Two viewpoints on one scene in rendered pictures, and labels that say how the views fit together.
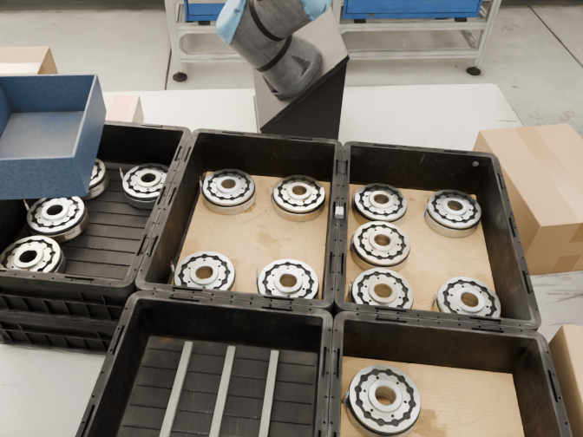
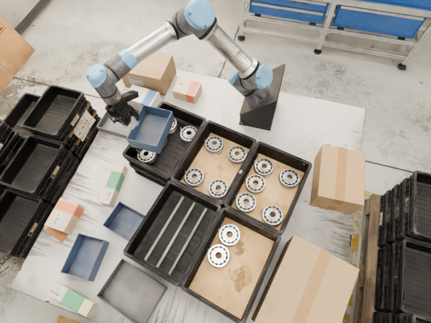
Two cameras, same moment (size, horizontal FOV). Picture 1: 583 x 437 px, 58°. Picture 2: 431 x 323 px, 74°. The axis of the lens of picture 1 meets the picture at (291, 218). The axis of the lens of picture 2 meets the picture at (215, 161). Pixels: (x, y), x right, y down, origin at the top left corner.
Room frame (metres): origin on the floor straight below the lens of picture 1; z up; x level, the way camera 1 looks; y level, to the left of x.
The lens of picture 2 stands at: (0.07, -0.26, 2.22)
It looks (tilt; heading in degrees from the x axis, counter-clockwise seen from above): 64 degrees down; 29
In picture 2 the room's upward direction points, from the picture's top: 6 degrees counter-clockwise
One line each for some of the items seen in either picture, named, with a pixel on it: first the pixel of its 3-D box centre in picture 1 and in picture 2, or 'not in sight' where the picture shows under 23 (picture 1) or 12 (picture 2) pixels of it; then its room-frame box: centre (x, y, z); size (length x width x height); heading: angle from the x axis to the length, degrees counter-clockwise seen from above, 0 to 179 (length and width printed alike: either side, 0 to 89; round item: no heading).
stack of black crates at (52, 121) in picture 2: not in sight; (68, 125); (0.72, 1.41, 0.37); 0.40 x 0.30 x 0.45; 6
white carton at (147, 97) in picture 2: not in sight; (143, 99); (0.95, 0.73, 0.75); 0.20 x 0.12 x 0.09; 92
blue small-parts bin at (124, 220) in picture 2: not in sight; (127, 223); (0.20, 0.39, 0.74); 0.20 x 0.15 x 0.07; 85
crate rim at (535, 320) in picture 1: (426, 224); (269, 184); (0.62, -0.23, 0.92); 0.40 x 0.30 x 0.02; 176
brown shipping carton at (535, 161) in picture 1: (542, 197); (337, 179); (0.85, -0.55, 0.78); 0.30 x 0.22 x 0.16; 10
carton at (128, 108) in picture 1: (107, 120); (187, 90); (1.13, 0.49, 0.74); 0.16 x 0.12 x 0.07; 94
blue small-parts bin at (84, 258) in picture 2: not in sight; (85, 256); (-0.03, 0.50, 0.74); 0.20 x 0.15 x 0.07; 9
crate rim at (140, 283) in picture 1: (252, 208); (214, 159); (0.64, 0.07, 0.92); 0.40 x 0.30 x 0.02; 176
